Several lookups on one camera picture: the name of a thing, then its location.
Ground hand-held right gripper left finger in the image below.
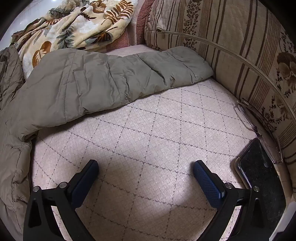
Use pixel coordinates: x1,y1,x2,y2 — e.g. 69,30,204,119
23,159,99,241

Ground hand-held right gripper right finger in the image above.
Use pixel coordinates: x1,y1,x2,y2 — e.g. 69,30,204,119
193,160,287,241

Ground grey-green puffer jacket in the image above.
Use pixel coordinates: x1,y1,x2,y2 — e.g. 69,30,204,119
0,45,214,241

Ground black smartphone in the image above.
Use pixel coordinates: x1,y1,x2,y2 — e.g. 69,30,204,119
235,138,288,223

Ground striped floral sofa cushion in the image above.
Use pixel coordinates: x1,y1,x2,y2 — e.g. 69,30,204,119
144,0,296,193

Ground leaf print fleece blanket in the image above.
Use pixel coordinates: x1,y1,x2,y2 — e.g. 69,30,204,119
10,0,136,72

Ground clear frame eyeglasses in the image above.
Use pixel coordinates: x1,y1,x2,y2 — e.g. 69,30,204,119
236,98,284,165

